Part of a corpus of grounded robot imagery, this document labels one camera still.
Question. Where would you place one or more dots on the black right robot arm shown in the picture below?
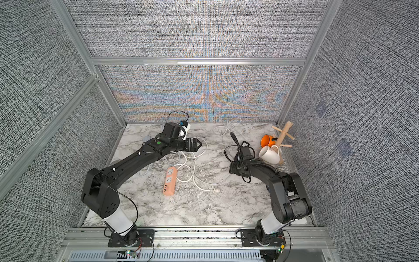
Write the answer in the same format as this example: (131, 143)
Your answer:
(289, 199)

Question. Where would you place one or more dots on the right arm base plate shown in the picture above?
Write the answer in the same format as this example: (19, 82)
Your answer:
(257, 238)

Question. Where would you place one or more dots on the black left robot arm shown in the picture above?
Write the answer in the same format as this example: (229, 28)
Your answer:
(100, 191)

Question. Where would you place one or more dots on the wooden mug tree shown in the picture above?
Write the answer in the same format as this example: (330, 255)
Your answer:
(283, 133)

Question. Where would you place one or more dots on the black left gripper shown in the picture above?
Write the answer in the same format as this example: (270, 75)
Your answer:
(186, 144)

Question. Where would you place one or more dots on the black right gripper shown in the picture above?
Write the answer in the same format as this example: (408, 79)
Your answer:
(245, 153)

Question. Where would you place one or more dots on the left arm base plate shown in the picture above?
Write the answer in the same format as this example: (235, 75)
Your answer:
(140, 237)

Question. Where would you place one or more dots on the aluminium front rail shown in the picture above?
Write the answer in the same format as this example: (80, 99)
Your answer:
(199, 244)

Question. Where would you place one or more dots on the orange mug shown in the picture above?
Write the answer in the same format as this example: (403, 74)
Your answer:
(268, 140)

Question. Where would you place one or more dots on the white mug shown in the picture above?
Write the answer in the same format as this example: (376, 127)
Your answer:
(271, 154)

